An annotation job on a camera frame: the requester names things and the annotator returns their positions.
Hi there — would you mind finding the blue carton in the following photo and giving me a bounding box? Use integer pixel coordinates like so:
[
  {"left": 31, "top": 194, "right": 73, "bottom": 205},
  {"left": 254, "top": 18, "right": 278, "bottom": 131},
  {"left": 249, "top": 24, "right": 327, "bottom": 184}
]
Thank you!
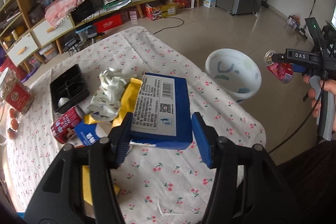
[{"left": 74, "top": 121, "right": 112, "bottom": 146}]

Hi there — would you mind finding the crushed red drink can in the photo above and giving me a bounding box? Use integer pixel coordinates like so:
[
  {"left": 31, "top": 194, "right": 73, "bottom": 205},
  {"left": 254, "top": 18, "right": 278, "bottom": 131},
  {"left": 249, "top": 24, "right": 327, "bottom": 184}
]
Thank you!
[{"left": 264, "top": 50, "right": 293, "bottom": 84}]

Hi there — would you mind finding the yellow sponge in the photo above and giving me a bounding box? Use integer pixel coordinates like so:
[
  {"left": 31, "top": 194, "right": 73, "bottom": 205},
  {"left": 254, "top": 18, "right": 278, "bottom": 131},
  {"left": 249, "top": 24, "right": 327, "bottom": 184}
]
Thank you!
[{"left": 81, "top": 165, "right": 121, "bottom": 208}]

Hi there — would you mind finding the red milk drink can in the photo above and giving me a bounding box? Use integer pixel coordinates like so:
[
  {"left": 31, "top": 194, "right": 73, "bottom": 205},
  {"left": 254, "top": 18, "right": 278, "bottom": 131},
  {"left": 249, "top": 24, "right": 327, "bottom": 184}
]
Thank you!
[{"left": 51, "top": 106, "right": 84, "bottom": 144}]

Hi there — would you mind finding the white paper bag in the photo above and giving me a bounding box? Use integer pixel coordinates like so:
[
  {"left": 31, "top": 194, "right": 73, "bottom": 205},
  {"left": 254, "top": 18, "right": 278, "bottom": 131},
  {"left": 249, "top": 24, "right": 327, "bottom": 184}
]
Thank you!
[{"left": 88, "top": 67, "right": 137, "bottom": 122}]

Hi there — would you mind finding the yellow snack wrapper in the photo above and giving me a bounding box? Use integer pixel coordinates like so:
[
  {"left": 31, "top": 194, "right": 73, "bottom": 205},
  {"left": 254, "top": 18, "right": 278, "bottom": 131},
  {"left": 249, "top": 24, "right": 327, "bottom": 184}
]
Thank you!
[{"left": 84, "top": 78, "right": 142, "bottom": 127}]

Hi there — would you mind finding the blue rectangular box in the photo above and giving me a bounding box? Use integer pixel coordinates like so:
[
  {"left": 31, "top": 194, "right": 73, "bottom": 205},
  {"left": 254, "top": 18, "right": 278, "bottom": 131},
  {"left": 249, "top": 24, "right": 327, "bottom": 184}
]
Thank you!
[{"left": 131, "top": 73, "right": 193, "bottom": 150}]

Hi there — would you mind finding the black plastic tray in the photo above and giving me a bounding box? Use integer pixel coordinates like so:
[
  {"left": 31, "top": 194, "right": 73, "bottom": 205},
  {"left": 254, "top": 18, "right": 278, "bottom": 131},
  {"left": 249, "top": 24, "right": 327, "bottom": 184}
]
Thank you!
[{"left": 50, "top": 64, "right": 89, "bottom": 114}]

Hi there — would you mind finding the white trash bin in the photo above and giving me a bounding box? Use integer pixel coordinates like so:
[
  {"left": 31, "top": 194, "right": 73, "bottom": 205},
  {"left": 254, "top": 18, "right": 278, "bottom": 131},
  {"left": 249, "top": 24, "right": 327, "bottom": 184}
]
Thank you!
[{"left": 205, "top": 48, "right": 262, "bottom": 103}]

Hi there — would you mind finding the right hand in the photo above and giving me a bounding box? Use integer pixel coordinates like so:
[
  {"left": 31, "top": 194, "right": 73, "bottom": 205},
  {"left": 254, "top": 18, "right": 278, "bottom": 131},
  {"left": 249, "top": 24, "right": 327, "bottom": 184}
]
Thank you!
[{"left": 307, "top": 79, "right": 336, "bottom": 131}]

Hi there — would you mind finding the cherry print tablecloth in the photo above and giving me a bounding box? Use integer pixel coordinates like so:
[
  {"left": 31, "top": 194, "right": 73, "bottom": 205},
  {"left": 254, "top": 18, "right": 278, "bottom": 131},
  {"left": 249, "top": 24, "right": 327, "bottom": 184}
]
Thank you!
[{"left": 7, "top": 27, "right": 266, "bottom": 223}]

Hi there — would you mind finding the red label nut jar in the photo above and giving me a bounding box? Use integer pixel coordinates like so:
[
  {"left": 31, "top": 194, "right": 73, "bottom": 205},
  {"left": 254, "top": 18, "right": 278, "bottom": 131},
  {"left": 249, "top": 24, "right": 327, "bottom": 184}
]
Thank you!
[{"left": 1, "top": 68, "right": 34, "bottom": 115}]

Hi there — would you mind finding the red gift box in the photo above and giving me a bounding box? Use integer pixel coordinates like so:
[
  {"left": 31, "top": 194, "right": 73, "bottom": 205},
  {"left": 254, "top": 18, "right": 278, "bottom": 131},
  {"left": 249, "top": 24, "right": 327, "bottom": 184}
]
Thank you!
[{"left": 93, "top": 14, "right": 122, "bottom": 33}]

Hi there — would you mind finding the wooden tv cabinet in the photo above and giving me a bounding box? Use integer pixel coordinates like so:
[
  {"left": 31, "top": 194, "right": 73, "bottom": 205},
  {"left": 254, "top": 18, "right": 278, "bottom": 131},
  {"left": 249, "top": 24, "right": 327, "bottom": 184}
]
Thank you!
[{"left": 0, "top": 0, "right": 211, "bottom": 75}]

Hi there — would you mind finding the yellow cardboard box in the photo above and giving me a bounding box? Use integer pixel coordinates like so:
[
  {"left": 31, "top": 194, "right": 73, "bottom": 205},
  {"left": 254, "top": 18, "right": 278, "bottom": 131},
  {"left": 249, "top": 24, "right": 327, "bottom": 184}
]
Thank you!
[{"left": 161, "top": 2, "right": 177, "bottom": 18}]

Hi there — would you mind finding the black floor cable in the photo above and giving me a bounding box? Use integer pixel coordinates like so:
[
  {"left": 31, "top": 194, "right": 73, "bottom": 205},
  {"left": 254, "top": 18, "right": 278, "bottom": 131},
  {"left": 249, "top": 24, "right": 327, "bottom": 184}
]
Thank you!
[{"left": 152, "top": 16, "right": 185, "bottom": 35}]

